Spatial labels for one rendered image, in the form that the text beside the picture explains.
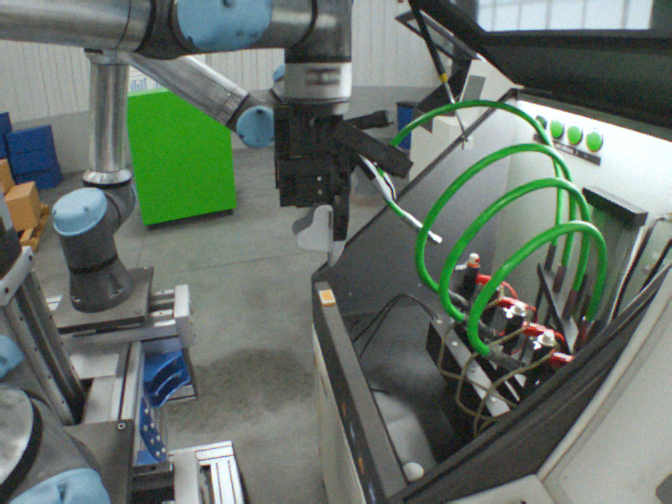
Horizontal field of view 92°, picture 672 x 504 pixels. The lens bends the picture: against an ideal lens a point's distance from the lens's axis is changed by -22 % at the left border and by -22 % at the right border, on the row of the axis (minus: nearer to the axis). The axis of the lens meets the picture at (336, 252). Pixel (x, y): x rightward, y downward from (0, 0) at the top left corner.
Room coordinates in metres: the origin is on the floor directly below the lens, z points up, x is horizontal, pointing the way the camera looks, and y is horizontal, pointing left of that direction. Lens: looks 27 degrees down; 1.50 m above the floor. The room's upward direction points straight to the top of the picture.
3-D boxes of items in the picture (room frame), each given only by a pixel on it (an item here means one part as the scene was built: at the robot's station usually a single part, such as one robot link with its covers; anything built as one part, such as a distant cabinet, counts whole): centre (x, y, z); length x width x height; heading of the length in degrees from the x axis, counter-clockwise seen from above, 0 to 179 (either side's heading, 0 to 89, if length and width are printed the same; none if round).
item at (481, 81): (4.02, -1.22, 1.00); 1.30 x 1.09 x 1.99; 4
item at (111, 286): (0.69, 0.53, 1.09); 0.15 x 0.15 x 0.10
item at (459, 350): (0.53, -0.28, 0.91); 0.34 x 0.10 x 0.15; 12
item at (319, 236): (0.45, 0.02, 1.28); 0.06 x 0.03 x 0.09; 102
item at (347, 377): (0.60, -0.03, 0.87); 0.62 x 0.04 x 0.16; 12
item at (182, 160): (3.90, 1.60, 0.65); 0.95 x 0.86 x 1.30; 116
